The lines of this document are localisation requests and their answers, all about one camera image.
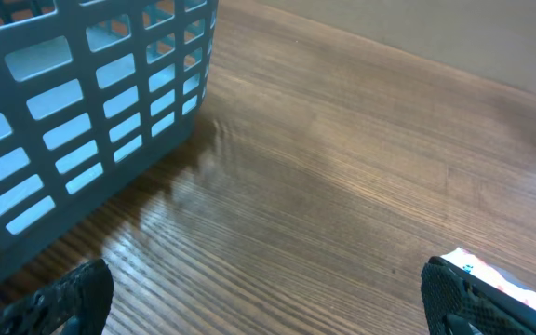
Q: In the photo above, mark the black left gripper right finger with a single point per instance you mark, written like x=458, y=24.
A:
x=456, y=302

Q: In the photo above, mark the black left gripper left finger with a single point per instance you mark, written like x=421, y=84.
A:
x=78, y=303

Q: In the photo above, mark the red white small packet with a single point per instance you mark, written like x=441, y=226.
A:
x=492, y=275

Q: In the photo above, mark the grey plastic shopping basket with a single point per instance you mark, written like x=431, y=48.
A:
x=92, y=93

